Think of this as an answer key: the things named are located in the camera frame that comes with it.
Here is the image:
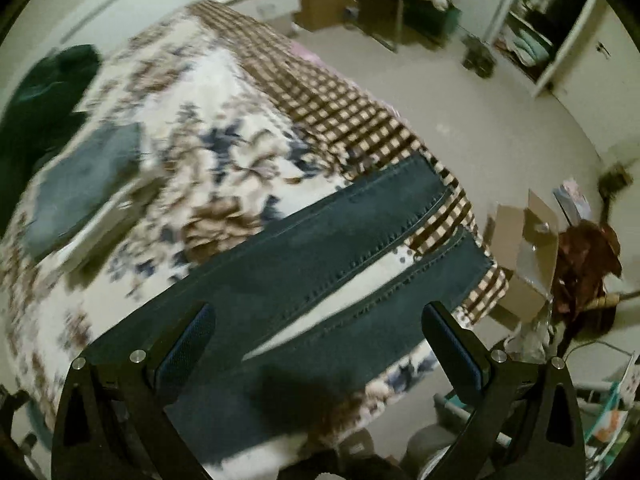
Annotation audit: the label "white wardrobe with open door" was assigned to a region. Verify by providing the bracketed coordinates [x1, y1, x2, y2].
[490, 0, 639, 154]

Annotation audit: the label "dark blue denim jeans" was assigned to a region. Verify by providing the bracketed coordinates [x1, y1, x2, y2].
[87, 154, 491, 464]

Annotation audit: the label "dark green garment pile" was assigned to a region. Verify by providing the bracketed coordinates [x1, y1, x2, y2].
[1, 44, 101, 230]

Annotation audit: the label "floral and checked fleece blanket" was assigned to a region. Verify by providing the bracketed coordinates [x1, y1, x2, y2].
[1, 0, 508, 425]

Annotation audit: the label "folded grey-blue jeans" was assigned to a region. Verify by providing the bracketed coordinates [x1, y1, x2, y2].
[24, 122, 143, 261]

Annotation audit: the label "open cardboard box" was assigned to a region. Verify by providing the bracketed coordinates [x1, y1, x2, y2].
[490, 190, 559, 323]

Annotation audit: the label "dark red crumpled cloth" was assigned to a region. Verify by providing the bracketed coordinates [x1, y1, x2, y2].
[551, 220, 622, 320]

